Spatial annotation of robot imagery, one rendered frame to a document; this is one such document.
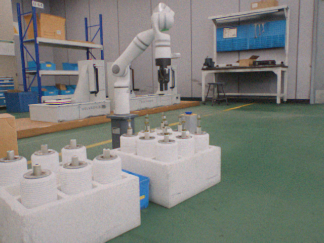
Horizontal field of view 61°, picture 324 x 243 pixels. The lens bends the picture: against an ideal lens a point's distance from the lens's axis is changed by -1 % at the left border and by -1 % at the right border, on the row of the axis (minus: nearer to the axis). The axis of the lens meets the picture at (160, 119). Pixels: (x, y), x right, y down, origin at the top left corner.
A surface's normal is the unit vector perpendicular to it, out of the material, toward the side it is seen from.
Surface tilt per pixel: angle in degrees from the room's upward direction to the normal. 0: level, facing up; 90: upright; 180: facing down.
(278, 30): 90
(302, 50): 90
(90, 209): 90
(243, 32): 90
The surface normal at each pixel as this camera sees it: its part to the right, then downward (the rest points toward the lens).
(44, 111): -0.57, 0.12
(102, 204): 0.71, 0.08
